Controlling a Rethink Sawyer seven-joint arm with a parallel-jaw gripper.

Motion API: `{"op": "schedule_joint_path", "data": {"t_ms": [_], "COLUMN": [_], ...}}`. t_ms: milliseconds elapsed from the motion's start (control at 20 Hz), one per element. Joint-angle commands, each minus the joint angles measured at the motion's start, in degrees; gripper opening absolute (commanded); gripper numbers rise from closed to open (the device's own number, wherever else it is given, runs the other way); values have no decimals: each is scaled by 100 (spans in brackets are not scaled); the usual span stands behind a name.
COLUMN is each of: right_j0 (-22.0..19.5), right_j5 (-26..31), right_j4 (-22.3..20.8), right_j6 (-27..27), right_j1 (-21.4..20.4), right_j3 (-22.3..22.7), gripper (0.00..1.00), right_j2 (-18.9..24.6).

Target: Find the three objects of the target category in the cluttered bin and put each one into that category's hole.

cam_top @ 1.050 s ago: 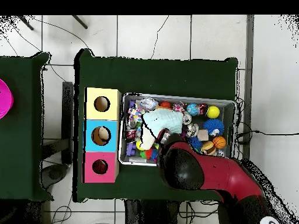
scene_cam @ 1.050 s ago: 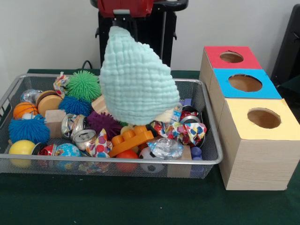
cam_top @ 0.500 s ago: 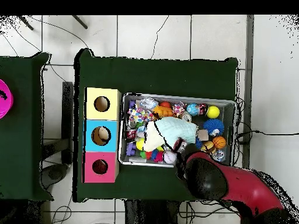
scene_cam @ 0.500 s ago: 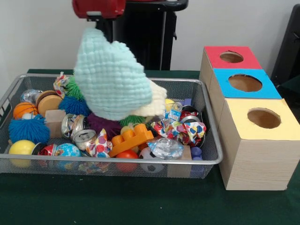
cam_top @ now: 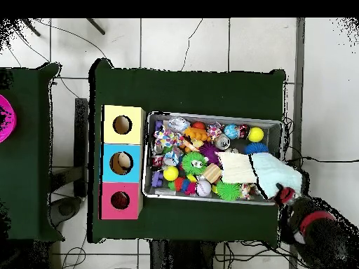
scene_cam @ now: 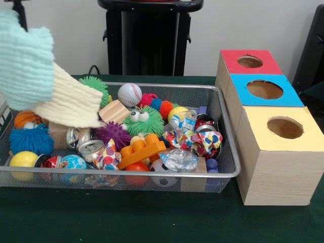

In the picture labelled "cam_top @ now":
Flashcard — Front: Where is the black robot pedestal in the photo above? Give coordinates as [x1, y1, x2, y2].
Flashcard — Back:
[149, 239, 217, 269]

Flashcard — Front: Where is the cream muslin cloth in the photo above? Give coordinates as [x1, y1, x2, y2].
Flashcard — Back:
[217, 151, 257, 184]

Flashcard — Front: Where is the orange plastic building block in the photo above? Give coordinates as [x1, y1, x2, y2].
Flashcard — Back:
[183, 127, 211, 142]

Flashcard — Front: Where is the multicolour spiky caterpillar toy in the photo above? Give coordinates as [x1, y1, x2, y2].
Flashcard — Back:
[168, 176, 197, 195]

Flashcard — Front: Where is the dark green table cloth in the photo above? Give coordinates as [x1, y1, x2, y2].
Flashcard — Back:
[88, 57, 287, 247]

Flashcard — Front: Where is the purple spiky ball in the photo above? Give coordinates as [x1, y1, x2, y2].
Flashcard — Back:
[198, 142, 221, 165]

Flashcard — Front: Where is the silver wire mesh bin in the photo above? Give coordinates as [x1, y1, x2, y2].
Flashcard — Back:
[142, 111, 283, 206]

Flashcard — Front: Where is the mint green muslin cloth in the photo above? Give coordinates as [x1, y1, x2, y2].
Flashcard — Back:
[250, 152, 304, 200]

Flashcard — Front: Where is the wooden box with three holes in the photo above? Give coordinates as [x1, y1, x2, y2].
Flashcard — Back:
[98, 104, 147, 221]

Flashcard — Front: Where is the yellow tennis-style ball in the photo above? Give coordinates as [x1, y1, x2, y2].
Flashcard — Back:
[163, 165, 180, 181]

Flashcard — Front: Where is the black tripod leg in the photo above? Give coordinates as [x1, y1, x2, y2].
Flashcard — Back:
[85, 18, 106, 36]
[20, 18, 41, 37]

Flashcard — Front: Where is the striped light wooden block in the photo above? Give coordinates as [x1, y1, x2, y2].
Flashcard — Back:
[201, 163, 222, 184]

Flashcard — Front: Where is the green spiky rubber ball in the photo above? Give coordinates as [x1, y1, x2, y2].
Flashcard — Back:
[181, 151, 208, 176]
[216, 181, 242, 202]

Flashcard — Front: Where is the orange striped tiger plush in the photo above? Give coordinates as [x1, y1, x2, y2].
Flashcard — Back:
[111, 192, 130, 209]

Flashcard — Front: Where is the white baseball with red stitching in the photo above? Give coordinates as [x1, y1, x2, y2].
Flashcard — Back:
[195, 179, 212, 197]

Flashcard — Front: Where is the pink plastic bowl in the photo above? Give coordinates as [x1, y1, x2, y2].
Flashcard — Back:
[0, 94, 17, 144]

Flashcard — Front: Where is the black upright panel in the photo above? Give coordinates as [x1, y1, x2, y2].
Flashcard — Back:
[74, 97, 89, 197]

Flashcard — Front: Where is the blue spiky rubber ball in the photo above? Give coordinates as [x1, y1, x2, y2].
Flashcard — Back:
[244, 142, 270, 155]

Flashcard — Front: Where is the black floor cable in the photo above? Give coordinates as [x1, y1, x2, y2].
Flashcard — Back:
[288, 156, 359, 164]

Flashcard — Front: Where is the smooth yellow ball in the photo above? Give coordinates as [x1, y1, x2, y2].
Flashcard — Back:
[248, 126, 265, 143]

